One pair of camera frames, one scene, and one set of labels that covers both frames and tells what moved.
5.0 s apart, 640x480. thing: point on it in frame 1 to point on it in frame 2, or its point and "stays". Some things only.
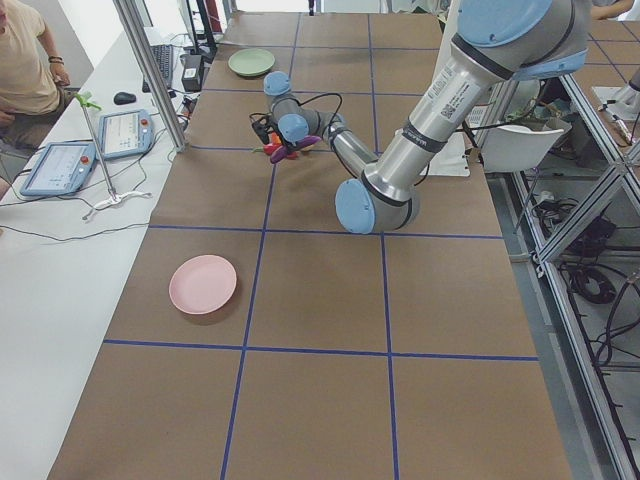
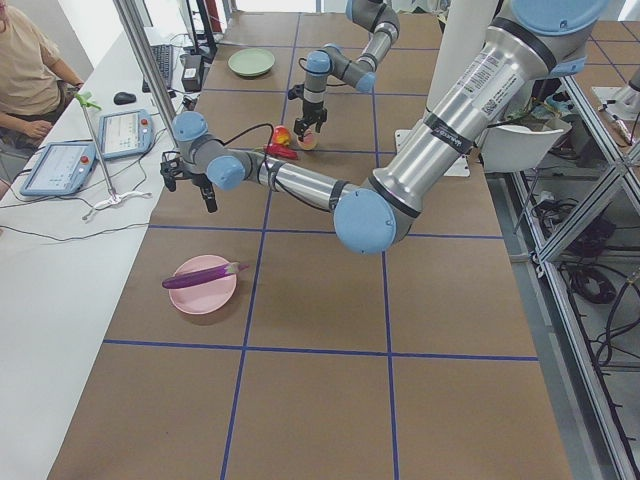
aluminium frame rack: (578, 209) stays
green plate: (251, 61) stays
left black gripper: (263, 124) to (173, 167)
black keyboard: (163, 56) stays
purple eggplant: (280, 153) to (204, 275)
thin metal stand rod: (86, 100) stays
